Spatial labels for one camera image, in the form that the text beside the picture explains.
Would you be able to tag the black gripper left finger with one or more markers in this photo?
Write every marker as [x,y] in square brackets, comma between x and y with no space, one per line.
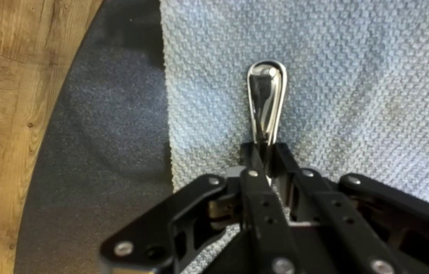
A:
[260,219]

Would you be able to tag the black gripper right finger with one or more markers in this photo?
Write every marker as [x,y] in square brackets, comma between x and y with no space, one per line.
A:
[366,219]

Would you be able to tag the steel table knife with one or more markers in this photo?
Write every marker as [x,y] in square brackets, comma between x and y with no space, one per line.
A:
[265,101]

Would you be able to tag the blue waffle-weave towel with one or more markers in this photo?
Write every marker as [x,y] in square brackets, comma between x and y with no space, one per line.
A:
[351,77]

